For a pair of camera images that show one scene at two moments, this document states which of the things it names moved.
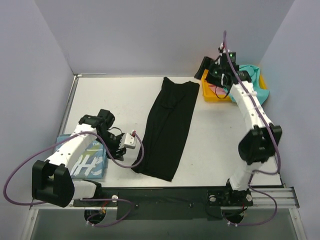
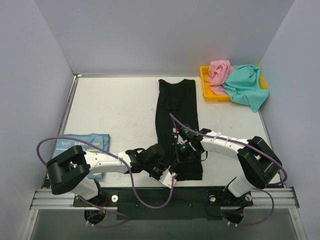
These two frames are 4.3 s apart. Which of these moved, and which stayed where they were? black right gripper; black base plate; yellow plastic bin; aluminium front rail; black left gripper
Moved: black right gripper; black left gripper
Stayed: black base plate; yellow plastic bin; aluminium front rail
